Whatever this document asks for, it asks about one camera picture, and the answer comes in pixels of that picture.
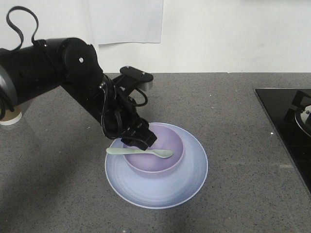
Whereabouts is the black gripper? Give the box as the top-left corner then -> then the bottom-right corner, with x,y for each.
100,76 -> 157,150

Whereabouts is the light green plastic spoon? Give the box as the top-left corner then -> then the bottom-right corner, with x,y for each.
106,147 -> 173,158

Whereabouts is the lilac plastic bowl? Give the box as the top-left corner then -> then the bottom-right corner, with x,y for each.
122,124 -> 186,180

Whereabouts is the brown paper cup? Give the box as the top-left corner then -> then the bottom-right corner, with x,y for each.
0,105 -> 22,126

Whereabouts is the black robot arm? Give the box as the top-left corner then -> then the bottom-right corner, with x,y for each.
0,38 -> 156,150

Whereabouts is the light blue round plate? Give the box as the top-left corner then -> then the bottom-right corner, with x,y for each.
105,122 -> 208,209

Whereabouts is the white paper sheet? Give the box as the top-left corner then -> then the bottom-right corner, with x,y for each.
89,0 -> 164,45

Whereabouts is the black glass gas hob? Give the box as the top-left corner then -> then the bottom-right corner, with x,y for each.
255,88 -> 311,192

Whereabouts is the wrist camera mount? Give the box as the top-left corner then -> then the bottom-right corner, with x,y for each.
113,66 -> 154,94

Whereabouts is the gas burner ring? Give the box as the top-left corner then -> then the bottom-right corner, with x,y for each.
294,104 -> 311,138

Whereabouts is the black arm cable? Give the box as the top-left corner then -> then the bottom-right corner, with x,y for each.
6,6 -> 39,51

